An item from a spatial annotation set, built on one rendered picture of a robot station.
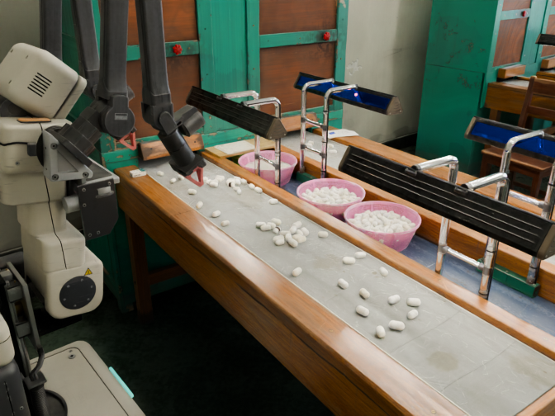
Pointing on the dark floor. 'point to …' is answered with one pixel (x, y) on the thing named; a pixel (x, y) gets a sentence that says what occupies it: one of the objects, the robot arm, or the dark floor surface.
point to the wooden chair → (519, 163)
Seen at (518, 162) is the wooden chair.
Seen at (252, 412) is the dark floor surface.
